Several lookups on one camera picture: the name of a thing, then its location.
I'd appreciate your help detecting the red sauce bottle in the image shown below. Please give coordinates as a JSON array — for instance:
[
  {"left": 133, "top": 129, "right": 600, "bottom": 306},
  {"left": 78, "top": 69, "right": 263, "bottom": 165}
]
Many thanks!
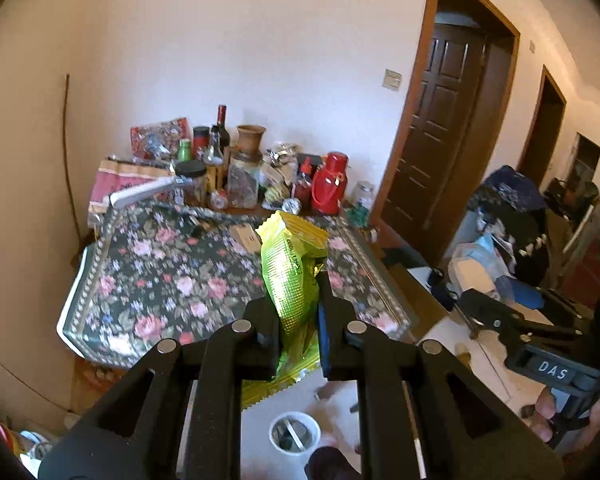
[{"left": 292, "top": 157, "right": 315, "bottom": 201}]

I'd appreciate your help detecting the silver foil packet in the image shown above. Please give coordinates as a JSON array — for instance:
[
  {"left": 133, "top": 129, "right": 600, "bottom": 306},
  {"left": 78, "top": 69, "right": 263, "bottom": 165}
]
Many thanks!
[{"left": 262, "top": 142, "right": 303, "bottom": 181}]

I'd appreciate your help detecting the pink striped cardboard box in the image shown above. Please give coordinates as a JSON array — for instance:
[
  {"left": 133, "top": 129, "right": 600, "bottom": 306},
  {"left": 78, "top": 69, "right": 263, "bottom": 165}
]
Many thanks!
[{"left": 87, "top": 155, "right": 178, "bottom": 216}]

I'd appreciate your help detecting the tan cardboard piece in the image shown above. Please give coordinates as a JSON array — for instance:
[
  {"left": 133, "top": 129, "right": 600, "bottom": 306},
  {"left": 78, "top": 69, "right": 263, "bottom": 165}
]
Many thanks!
[{"left": 228, "top": 225, "right": 261, "bottom": 253}]

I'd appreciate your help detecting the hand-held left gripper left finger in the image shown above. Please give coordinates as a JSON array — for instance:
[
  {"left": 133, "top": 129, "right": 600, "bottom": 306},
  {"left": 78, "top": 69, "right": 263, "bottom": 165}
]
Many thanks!
[{"left": 39, "top": 299, "right": 284, "bottom": 480}]

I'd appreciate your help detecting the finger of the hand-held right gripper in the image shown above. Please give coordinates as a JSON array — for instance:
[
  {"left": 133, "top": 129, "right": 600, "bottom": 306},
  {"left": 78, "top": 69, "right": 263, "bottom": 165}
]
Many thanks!
[
  {"left": 461, "top": 287, "right": 600, "bottom": 357},
  {"left": 512, "top": 280, "right": 597, "bottom": 323}
]

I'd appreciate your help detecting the dark floral tablecloth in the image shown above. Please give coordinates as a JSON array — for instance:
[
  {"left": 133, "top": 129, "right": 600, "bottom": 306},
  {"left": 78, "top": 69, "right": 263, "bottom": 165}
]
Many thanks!
[{"left": 56, "top": 200, "right": 413, "bottom": 368}]

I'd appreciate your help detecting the gold lid glass jar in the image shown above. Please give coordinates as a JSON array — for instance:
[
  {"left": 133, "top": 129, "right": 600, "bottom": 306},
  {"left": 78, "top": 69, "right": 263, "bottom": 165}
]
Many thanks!
[{"left": 226, "top": 152, "right": 261, "bottom": 209}]

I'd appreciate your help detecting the white lid glass jar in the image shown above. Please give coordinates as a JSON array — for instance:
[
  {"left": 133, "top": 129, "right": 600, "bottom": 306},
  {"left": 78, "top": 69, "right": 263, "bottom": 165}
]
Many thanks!
[{"left": 352, "top": 181, "right": 376, "bottom": 211}]

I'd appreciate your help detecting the dark jar with red label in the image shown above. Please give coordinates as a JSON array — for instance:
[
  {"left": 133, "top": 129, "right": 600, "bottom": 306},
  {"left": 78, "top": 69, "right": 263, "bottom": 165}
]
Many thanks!
[{"left": 192, "top": 126, "right": 211, "bottom": 161}]

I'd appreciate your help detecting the green bundle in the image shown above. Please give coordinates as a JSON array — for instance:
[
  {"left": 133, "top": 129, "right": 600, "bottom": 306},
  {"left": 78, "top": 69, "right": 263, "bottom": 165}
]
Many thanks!
[{"left": 345, "top": 202, "right": 373, "bottom": 228}]

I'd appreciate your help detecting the dark wine bottle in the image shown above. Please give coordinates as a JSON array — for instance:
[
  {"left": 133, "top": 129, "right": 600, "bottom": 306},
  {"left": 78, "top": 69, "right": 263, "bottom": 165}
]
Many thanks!
[{"left": 214, "top": 105, "right": 231, "bottom": 153}]

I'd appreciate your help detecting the black lid glass jar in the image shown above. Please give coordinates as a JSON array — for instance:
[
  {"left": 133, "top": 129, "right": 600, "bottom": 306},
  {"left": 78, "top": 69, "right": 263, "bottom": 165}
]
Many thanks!
[{"left": 174, "top": 160, "right": 208, "bottom": 206}]

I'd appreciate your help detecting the white bowl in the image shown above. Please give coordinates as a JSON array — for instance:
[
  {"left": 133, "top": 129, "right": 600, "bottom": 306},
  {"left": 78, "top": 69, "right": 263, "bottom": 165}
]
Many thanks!
[{"left": 270, "top": 411, "right": 322, "bottom": 456}]

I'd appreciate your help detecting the green snack bag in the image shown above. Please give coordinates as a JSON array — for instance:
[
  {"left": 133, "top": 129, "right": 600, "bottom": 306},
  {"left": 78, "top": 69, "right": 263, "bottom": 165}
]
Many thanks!
[{"left": 240, "top": 210, "right": 331, "bottom": 411}]

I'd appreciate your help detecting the red printed packet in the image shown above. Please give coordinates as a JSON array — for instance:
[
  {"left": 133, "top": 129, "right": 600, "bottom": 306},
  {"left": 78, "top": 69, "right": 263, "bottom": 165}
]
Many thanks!
[{"left": 130, "top": 117, "right": 190, "bottom": 158}]

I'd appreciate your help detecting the thin wooden stick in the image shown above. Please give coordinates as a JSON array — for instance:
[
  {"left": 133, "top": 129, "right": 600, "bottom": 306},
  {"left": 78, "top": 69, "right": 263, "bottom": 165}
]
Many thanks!
[{"left": 62, "top": 74, "right": 83, "bottom": 233}]

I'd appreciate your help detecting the wooden door frame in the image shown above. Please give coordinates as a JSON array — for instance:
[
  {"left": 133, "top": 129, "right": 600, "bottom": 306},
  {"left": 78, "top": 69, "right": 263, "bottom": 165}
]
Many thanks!
[
  {"left": 517, "top": 65, "right": 567, "bottom": 186},
  {"left": 565, "top": 132, "right": 600, "bottom": 196},
  {"left": 370, "top": 0, "right": 522, "bottom": 241}
]

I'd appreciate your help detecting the red thermos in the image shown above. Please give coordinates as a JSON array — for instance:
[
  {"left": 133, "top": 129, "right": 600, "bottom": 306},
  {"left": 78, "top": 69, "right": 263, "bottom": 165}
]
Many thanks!
[{"left": 311, "top": 151, "right": 351, "bottom": 216}]

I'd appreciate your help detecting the dark rounded object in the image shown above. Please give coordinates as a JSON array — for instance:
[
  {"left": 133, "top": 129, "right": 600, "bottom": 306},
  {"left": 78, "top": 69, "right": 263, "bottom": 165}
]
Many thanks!
[{"left": 305, "top": 447, "right": 363, "bottom": 480}]

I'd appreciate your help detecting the black coat with white marks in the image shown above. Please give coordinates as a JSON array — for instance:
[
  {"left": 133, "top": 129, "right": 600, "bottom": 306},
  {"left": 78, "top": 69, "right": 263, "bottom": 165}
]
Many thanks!
[{"left": 495, "top": 210, "right": 551, "bottom": 286}]

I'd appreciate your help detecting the brown ceramic vase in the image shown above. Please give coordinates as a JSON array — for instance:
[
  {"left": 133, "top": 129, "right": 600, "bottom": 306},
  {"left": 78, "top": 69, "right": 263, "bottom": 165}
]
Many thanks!
[{"left": 236, "top": 125, "right": 267, "bottom": 156}]

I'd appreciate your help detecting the dark blue clothes pile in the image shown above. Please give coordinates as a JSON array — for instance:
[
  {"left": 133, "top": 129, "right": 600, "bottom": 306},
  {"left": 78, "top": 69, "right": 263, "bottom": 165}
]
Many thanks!
[{"left": 467, "top": 165, "right": 548, "bottom": 216}]

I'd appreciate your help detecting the person's right hand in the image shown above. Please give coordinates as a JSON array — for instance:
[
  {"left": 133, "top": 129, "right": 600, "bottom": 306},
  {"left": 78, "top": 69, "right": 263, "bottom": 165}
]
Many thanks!
[{"left": 521, "top": 389, "right": 600, "bottom": 443}]

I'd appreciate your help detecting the clear bottle with yellow label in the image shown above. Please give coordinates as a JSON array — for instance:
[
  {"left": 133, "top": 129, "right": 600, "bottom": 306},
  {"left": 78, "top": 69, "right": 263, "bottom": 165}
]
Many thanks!
[{"left": 202, "top": 125, "right": 226, "bottom": 193}]

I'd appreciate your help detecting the yellow-green spiky ball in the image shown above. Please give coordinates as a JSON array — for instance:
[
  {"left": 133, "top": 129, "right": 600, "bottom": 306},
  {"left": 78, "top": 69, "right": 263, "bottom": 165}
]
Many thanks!
[{"left": 262, "top": 185, "right": 288, "bottom": 211}]

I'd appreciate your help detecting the brown panel door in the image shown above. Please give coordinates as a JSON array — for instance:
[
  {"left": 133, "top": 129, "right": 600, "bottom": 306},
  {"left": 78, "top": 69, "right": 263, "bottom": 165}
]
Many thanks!
[{"left": 380, "top": 22, "right": 488, "bottom": 261}]

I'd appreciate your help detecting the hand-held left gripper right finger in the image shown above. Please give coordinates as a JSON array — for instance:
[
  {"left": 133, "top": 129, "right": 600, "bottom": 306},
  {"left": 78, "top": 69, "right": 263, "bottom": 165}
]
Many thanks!
[{"left": 317, "top": 270, "right": 567, "bottom": 480}]

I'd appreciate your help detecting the dark bag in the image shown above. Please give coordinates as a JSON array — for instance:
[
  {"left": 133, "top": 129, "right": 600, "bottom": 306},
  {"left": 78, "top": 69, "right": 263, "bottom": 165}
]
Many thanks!
[{"left": 545, "top": 177, "right": 600, "bottom": 221}]

